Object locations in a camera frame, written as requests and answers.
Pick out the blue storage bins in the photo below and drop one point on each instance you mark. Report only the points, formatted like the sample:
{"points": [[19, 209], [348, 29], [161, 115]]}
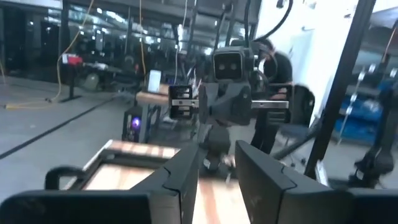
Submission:
{"points": [[360, 124]]}

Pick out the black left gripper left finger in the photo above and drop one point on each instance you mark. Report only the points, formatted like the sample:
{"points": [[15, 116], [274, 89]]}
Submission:
{"points": [[93, 208]]}

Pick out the person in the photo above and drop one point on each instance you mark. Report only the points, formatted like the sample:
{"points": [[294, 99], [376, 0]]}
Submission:
{"points": [[281, 70]]}

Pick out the wooden side table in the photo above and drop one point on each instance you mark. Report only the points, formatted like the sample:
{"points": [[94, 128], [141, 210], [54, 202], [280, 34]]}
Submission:
{"points": [[149, 98]]}

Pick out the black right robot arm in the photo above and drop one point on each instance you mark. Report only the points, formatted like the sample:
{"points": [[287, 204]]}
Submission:
{"points": [[217, 140]]}

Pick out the black metal frame post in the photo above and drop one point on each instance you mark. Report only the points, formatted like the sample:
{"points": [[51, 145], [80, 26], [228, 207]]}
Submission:
{"points": [[342, 81]]}

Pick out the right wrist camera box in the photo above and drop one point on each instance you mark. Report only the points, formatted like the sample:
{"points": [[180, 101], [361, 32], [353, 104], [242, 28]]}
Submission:
{"points": [[228, 65]]}

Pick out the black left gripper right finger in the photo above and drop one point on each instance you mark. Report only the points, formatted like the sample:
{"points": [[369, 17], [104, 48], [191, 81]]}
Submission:
{"points": [[311, 208]]}

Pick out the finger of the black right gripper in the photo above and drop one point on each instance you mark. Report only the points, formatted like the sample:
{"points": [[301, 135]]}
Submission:
{"points": [[233, 104], [204, 102]]}

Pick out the red device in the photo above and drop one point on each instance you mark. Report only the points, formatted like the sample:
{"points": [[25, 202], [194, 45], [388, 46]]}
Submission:
{"points": [[73, 59]]}

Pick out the black computer tower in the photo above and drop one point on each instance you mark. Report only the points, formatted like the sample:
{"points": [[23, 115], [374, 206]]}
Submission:
{"points": [[135, 124]]}

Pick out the white screen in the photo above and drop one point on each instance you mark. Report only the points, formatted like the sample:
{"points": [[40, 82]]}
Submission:
{"points": [[154, 81]]}

